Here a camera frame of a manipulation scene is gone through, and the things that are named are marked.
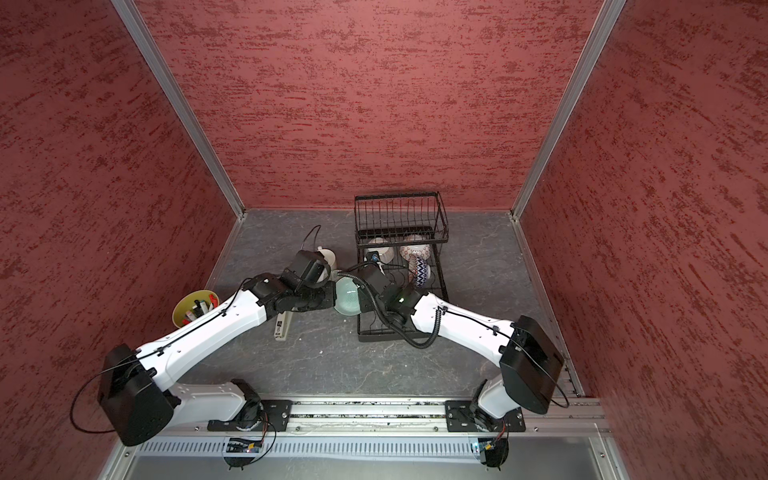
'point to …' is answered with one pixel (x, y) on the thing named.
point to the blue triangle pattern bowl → (422, 249)
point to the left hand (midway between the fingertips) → (335, 302)
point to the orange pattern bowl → (412, 265)
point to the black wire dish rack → (401, 235)
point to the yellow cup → (186, 304)
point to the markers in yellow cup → (200, 307)
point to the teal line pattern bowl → (347, 297)
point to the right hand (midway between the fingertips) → (367, 296)
